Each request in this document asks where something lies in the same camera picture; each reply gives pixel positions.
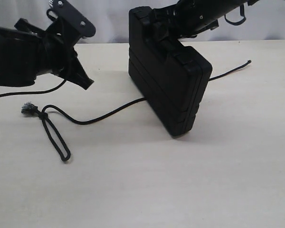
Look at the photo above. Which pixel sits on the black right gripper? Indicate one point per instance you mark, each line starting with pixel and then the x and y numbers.
pixel 182 20

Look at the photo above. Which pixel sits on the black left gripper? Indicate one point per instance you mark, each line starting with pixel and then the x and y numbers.
pixel 56 52

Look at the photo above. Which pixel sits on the black plastic carrying case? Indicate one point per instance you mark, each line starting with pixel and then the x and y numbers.
pixel 172 77

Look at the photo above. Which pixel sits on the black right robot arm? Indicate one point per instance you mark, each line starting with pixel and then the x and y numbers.
pixel 220 8

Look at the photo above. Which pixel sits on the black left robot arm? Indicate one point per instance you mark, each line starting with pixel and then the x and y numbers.
pixel 27 52

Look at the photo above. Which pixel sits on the white curtain backdrop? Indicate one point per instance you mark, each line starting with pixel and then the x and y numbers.
pixel 265 19

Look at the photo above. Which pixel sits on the black wrist camera mount plate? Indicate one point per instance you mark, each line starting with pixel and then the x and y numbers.
pixel 73 17

